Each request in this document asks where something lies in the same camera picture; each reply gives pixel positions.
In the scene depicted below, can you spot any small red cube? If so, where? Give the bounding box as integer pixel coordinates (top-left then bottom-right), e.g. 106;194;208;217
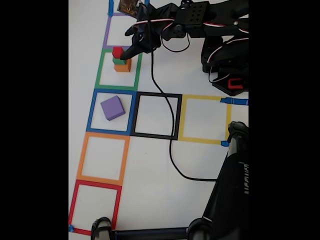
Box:
112;46;125;60

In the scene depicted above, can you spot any green cube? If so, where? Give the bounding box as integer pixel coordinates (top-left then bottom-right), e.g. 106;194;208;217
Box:
112;56;128;66

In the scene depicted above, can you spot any orange cube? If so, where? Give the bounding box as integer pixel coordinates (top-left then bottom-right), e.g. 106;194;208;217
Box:
113;59;133;73

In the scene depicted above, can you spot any purple square block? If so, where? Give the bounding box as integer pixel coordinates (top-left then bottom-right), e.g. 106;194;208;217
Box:
100;95;126;122

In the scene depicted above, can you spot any long blue tape strip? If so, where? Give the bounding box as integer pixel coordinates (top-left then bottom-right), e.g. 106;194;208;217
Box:
219;97;249;106

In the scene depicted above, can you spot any black tripod stand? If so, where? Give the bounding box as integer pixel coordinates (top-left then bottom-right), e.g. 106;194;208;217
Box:
90;121;249;240

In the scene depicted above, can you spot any black camera cable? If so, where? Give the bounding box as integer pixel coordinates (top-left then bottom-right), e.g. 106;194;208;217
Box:
146;9;221;182

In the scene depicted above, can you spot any red square frame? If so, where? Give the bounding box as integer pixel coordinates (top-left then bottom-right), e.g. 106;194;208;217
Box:
68;179;123;236

